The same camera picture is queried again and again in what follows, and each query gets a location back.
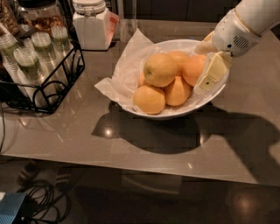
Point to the white ceramic bowl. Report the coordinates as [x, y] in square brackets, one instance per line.
[132, 61]

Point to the plastic cup stack left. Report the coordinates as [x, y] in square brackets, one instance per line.
[8, 45]

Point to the plastic cup stack middle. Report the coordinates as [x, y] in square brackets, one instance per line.
[44, 48]

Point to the black wire rack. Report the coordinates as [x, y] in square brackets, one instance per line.
[53, 91]

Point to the plastic cup stack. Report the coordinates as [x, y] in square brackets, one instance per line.
[8, 45]
[44, 48]
[30, 73]
[62, 44]

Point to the plastic cup stack front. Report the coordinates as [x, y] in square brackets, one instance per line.
[30, 73]

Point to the white paper liner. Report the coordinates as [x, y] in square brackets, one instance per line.
[111, 88]

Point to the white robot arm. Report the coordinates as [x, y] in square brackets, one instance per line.
[258, 15]

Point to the blue textured object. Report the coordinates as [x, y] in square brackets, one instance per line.
[10, 206]

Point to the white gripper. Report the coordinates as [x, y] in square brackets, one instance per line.
[233, 34]

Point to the glass jar with snacks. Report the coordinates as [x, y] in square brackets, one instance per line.
[43, 15]

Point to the orange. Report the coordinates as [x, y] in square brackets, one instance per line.
[159, 70]
[180, 58]
[193, 68]
[151, 100]
[177, 92]

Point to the plastic cup stack right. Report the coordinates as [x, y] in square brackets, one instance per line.
[62, 44]

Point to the white ceramic canister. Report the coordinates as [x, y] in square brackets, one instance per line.
[94, 23]

